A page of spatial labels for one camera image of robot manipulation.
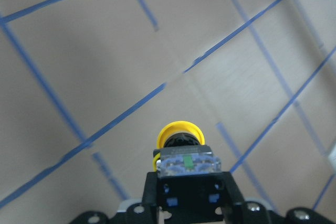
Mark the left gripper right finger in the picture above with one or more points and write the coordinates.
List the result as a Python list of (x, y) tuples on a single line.
[(230, 193)]

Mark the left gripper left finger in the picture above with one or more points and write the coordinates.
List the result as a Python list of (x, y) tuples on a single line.
[(150, 193)]

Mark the yellow push button switch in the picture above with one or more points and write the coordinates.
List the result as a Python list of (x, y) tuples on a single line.
[(181, 151)]

